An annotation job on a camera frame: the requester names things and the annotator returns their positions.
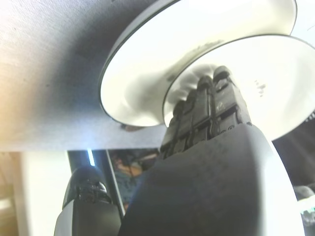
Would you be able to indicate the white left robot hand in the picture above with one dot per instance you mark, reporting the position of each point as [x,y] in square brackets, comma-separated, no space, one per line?
[209,184]

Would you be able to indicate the brown round disc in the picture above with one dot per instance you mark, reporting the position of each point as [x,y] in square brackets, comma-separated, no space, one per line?
[133,128]

